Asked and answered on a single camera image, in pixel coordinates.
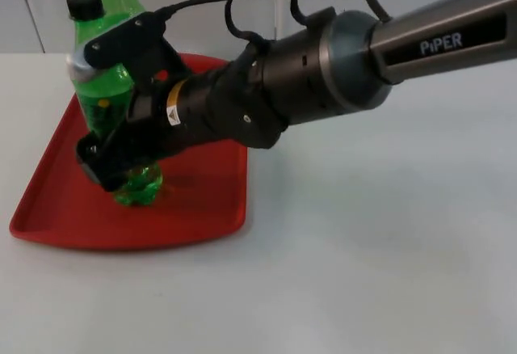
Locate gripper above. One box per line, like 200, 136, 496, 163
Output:
75, 48, 290, 193

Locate green bottle with black cap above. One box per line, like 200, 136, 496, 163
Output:
65, 0, 165, 209

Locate red tray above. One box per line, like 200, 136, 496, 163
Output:
8, 51, 249, 252

